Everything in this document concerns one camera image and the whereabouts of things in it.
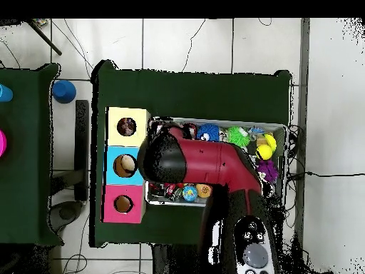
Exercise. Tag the light blue cup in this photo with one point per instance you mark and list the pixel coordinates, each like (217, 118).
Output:
(4, 93)

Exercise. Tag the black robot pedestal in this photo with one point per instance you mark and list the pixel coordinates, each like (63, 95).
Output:
(177, 261)

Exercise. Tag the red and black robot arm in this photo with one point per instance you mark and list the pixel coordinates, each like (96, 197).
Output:
(211, 162)

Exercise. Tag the green fuzzy toy with eyes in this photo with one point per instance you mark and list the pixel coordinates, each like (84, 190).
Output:
(238, 137)

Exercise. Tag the wooden box with three holes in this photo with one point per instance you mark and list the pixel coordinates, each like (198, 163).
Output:
(125, 165)

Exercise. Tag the yellow ball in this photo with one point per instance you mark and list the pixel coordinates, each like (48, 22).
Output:
(264, 152)

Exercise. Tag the globe print ball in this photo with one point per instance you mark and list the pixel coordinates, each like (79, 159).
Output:
(190, 193)

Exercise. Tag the dark green table cloth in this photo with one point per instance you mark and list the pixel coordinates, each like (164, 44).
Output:
(25, 171)
(188, 91)

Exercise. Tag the shallow clear mesh bin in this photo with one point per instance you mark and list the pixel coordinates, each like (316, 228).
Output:
(157, 198)

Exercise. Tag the purple spiky toy with eyes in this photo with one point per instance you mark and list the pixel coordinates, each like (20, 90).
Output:
(268, 170)

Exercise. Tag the pink round object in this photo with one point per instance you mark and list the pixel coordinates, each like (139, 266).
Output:
(2, 142)

